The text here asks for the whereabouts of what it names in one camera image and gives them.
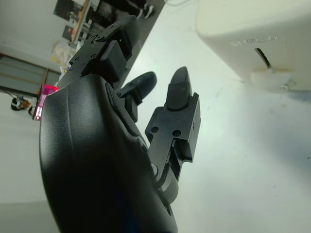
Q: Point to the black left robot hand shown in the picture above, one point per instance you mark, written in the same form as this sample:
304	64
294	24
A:
97	157

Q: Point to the pink lit laptop screen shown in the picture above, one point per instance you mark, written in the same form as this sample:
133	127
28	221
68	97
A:
45	94

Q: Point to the cream white two-slot toaster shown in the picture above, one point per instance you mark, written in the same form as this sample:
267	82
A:
255	29

